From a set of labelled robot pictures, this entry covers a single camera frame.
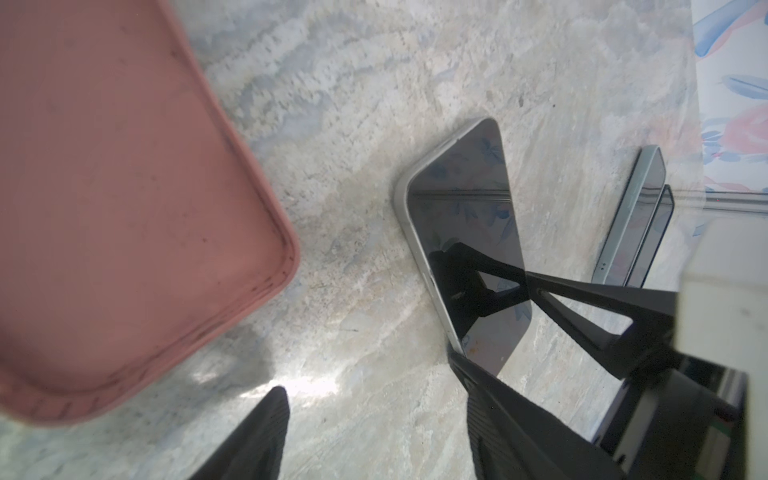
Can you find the light blue phone case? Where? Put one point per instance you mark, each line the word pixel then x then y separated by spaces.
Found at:
pixel 621 222

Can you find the pink phone case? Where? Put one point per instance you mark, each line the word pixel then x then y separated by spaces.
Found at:
pixel 136 226

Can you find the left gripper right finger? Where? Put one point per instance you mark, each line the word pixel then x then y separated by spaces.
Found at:
pixel 513 438

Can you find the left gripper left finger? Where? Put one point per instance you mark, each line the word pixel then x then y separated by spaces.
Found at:
pixel 254 450

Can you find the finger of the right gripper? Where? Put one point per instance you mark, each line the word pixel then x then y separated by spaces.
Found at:
pixel 627 331

